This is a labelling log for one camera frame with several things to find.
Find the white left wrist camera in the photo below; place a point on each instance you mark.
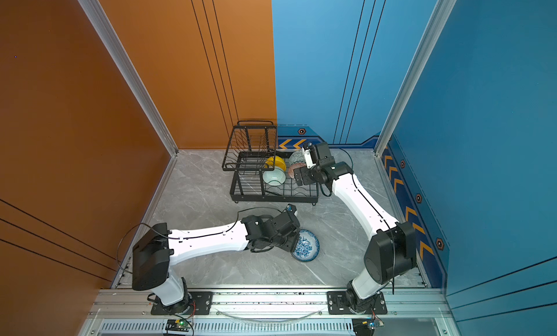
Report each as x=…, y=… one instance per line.
x=292, y=209

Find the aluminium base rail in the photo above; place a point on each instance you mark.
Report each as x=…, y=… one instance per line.
x=273, y=310

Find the mint green bowl red rim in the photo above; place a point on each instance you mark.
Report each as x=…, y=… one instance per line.
x=274, y=177

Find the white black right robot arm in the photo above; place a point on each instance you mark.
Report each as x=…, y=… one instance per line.
x=391, y=250

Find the aluminium corner post left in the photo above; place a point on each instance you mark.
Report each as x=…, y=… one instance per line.
x=108, y=35

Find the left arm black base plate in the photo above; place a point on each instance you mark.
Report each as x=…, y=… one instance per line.
x=195, y=303

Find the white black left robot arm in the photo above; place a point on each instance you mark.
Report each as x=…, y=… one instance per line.
x=160, y=249

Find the yellow bowl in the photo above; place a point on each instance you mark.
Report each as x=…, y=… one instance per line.
x=277, y=162

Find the green circuit board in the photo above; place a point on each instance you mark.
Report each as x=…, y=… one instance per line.
x=366, y=327
x=178, y=327

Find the blue white floral bowl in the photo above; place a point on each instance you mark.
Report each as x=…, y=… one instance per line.
x=307, y=248

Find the black wire dish rack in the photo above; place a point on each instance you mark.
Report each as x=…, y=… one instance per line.
x=250, y=144

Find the aluminium corner post right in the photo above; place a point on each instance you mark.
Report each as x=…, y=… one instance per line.
x=430, y=36

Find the grey-green patterned bowl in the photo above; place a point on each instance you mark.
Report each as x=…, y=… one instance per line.
x=297, y=156

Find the green circuit board right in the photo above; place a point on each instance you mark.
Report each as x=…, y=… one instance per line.
x=366, y=327

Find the green circuit board left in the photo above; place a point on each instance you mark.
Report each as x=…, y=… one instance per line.
x=178, y=327

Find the aluminium corner post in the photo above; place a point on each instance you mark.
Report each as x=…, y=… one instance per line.
x=430, y=36
x=108, y=35

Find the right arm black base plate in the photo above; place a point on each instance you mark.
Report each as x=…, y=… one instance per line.
x=347, y=302

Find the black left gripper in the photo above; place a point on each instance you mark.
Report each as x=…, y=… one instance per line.
x=294, y=239

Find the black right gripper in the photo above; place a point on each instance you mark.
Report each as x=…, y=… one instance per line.
x=306, y=179

